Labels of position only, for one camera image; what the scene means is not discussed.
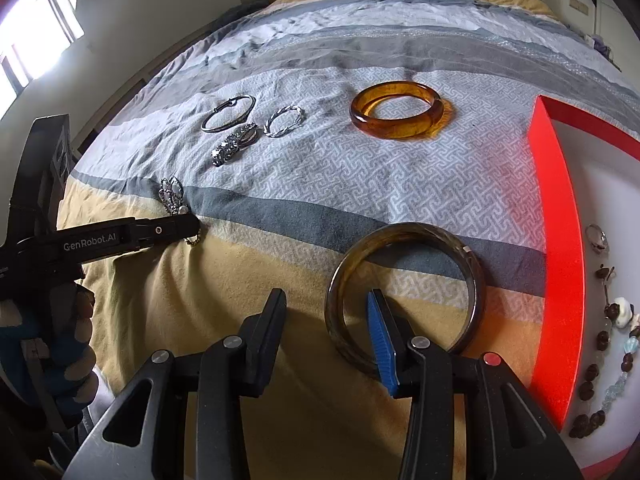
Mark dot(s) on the silver metal watch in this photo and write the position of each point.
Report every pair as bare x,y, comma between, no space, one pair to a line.
241,137

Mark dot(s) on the silver clasp bangle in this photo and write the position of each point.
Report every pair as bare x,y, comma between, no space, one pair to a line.
230,113

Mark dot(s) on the red white jewelry box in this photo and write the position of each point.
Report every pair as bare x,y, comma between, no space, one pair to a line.
588,175

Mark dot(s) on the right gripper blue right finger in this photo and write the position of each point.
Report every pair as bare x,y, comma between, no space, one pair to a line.
390,334

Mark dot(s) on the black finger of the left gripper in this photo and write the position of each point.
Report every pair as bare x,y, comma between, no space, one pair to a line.
112,238

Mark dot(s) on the window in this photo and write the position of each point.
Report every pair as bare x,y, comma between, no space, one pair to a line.
34,35

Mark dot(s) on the white wardrobe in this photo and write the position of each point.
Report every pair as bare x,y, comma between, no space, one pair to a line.
617,33

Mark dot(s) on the dark clothes pile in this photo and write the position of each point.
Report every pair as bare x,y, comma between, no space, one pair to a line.
241,11

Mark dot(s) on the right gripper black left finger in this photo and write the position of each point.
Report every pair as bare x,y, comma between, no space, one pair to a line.
262,335

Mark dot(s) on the dark brown bangle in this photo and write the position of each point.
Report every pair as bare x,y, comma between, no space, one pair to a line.
433,236

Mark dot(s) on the left hand blue white glove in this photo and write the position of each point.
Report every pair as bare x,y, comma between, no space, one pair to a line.
51,369

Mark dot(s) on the twisted silver bangle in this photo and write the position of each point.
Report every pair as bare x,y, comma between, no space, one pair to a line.
284,121

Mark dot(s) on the striped bed duvet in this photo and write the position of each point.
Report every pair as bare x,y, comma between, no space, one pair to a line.
282,212

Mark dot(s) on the amber orange bangle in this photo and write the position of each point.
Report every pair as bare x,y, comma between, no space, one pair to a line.
426,123

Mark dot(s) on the items on nightstand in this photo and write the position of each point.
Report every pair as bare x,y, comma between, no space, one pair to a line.
598,44

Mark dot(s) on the wall socket plate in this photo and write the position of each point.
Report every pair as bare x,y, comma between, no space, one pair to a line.
579,6

